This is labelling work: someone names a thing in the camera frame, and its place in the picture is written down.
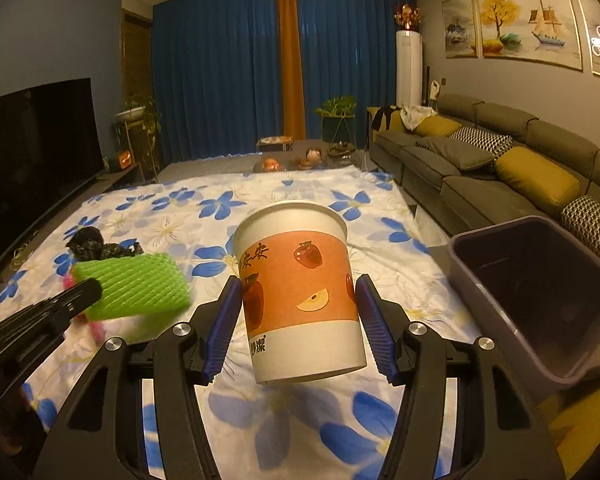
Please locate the large black white patterned cushion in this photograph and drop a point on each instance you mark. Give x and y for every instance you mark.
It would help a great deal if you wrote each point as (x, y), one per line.
(592, 225)

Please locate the green foam net sleeve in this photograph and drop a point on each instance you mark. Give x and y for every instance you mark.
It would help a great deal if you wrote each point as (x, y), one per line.
(140, 285)

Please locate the white orange banded paper cup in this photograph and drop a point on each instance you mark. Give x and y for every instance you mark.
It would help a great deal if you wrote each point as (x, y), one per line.
(300, 270)

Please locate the black plastic bag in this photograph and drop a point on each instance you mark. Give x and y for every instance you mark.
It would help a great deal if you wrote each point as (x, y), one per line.
(92, 245)

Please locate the small black white patterned cushion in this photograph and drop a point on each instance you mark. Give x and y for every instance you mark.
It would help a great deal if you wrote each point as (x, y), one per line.
(485, 139)

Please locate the trailing potted plant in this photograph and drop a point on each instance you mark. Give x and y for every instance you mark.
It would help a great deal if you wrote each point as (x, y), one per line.
(137, 110)

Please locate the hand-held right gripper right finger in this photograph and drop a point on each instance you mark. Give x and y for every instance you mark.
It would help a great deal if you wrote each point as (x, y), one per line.
(377, 330)

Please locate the small orange gadget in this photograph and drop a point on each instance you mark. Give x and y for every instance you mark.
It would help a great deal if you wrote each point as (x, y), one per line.
(124, 160)

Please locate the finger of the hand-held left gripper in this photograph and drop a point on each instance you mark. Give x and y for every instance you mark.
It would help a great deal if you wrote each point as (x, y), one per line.
(25, 355)
(75, 297)

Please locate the grey television cabinet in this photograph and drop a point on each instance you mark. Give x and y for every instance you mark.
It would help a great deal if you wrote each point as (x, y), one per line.
(115, 180)

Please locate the grey boat painting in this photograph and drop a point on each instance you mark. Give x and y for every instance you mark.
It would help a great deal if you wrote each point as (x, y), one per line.
(460, 27)

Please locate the grey cushion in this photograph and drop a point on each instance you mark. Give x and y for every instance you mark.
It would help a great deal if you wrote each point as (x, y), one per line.
(460, 154)

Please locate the small pink figurine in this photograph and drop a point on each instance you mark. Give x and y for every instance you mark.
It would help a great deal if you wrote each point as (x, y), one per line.
(314, 156)

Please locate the green potted plant dark pot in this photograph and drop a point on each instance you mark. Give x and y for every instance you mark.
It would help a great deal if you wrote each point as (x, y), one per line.
(336, 115)

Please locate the yellow tree sailboat painting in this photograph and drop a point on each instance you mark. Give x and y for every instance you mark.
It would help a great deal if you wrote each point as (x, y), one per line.
(527, 22)

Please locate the large yellow cushion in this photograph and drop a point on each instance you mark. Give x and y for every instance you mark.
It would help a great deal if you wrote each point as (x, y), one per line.
(537, 175)

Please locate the orange curtain strip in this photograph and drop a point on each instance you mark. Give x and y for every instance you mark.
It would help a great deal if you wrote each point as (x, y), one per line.
(291, 60)

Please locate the gold metal plant stand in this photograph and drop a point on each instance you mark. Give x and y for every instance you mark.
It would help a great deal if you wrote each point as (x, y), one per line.
(135, 145)

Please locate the black flat television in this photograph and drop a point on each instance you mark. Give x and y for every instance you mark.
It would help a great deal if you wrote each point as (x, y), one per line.
(35, 170)

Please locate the wide blue curtain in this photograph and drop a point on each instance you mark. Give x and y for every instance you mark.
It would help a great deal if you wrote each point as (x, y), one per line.
(215, 70)

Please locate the small yellow cushion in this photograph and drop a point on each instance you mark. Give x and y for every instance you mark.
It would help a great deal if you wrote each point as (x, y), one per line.
(437, 126)

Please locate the small low table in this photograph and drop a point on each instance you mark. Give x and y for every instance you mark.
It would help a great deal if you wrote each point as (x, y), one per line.
(275, 143)

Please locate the grey plastic trash bin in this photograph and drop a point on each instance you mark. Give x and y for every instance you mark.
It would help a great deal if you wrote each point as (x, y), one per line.
(520, 290)

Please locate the white standing air conditioner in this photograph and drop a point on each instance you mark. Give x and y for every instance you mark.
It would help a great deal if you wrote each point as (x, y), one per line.
(409, 67)

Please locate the grey sectional sofa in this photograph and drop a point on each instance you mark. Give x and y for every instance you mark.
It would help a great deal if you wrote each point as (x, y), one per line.
(480, 195)

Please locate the white cloth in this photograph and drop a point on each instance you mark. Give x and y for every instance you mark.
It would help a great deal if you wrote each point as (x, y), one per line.
(417, 115)

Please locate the gold red ornament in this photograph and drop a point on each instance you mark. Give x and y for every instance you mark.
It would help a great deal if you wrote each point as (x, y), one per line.
(407, 17)

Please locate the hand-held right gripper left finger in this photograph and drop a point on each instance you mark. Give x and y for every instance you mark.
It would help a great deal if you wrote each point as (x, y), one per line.
(222, 330)

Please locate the round orange ornament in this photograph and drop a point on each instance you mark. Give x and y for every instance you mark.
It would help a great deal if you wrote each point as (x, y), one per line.
(271, 164)

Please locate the floral white blue blanket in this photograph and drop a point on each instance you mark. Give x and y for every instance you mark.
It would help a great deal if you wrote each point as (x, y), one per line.
(305, 195)

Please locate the pink crumpled wrapper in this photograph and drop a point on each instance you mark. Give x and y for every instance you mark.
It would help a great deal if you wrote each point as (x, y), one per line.
(97, 332)

